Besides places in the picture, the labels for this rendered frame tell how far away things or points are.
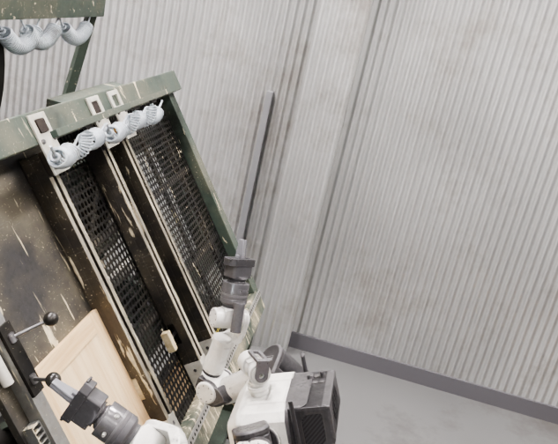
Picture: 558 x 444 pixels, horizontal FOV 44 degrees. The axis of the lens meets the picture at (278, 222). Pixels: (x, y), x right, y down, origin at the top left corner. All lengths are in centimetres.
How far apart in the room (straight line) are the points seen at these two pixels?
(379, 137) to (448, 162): 47
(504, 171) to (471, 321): 106
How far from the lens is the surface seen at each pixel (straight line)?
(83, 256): 224
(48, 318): 184
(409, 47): 452
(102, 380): 223
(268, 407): 196
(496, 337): 503
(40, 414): 192
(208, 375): 237
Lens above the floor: 244
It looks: 19 degrees down
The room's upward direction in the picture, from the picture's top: 13 degrees clockwise
